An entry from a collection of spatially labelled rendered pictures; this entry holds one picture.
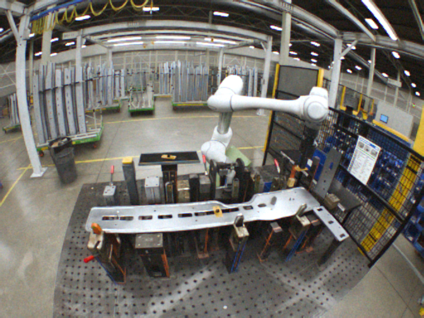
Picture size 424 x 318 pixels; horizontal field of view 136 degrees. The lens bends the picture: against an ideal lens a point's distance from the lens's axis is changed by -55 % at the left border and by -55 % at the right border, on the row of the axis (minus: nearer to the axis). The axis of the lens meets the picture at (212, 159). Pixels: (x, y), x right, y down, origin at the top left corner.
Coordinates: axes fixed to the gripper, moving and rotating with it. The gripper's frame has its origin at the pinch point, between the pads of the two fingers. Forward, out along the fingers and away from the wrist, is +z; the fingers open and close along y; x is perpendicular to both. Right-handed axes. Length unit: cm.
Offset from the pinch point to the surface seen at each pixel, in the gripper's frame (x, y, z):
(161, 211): -76, -4, 26
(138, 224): -88, 5, 26
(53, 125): -373, -340, 60
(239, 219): -42.0, 15.6, 17.3
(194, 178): -56, -19, 17
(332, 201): 23.1, 15.7, 21.1
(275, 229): -21.3, 18.4, 27.4
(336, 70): 346, -274, -102
